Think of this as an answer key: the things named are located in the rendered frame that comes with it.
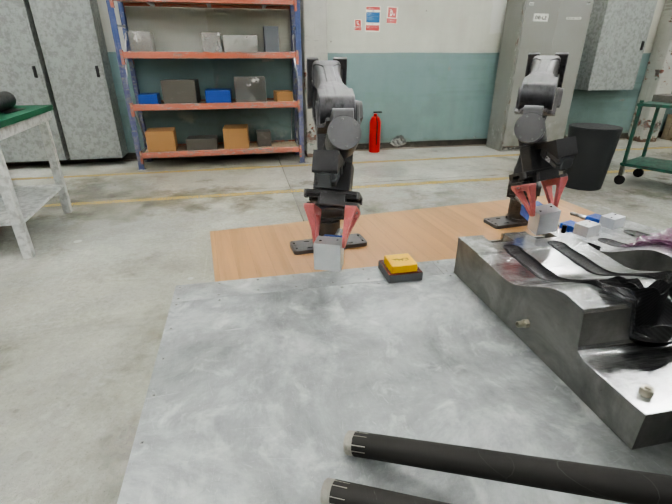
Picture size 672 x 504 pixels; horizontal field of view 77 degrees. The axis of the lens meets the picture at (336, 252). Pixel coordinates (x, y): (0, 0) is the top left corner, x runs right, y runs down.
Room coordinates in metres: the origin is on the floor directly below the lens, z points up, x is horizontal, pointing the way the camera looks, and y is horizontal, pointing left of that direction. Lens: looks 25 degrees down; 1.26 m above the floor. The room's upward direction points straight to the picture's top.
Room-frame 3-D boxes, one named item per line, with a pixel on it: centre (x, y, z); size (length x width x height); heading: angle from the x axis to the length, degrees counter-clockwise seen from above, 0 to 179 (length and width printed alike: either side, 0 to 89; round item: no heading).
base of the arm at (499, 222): (1.21, -0.55, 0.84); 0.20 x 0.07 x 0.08; 107
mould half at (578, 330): (0.65, -0.45, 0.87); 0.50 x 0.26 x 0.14; 12
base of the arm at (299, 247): (1.03, 0.02, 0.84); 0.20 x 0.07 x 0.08; 107
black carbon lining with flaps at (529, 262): (0.67, -0.46, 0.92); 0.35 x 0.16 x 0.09; 12
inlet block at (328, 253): (0.76, 0.00, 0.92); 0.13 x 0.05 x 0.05; 169
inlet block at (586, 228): (1.02, -0.60, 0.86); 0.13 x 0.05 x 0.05; 29
